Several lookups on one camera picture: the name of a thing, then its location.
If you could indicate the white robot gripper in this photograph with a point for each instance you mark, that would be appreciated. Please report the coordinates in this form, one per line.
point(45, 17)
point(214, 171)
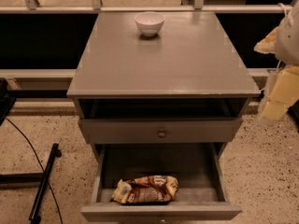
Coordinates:
point(289, 44)

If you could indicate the brown chip bag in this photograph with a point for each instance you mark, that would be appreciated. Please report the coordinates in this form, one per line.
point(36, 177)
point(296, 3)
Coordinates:
point(147, 189)

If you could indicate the grey wooden drawer cabinet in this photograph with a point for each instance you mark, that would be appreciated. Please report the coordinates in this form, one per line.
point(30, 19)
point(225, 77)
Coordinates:
point(190, 70)

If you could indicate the open grey middle drawer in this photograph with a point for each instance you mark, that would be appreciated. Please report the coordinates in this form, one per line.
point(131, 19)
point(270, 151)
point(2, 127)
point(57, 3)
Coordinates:
point(201, 194)

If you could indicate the round metal drawer knob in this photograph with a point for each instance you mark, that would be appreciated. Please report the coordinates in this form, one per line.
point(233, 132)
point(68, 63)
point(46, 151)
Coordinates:
point(161, 133)

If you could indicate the closed grey top drawer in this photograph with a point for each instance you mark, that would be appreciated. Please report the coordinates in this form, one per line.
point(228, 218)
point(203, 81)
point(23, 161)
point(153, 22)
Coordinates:
point(154, 131)

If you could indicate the white ceramic bowl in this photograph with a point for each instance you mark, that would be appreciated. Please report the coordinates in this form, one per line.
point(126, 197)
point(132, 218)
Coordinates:
point(149, 23)

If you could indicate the black equipment at left edge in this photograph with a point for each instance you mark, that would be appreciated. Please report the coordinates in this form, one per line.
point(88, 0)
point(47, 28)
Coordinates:
point(6, 102)

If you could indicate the black metal stand leg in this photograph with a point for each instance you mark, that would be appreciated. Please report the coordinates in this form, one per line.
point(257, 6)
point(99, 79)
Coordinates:
point(45, 176)

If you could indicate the grey metal railing frame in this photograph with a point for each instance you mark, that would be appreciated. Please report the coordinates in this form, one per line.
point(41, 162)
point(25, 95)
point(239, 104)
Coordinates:
point(46, 8)

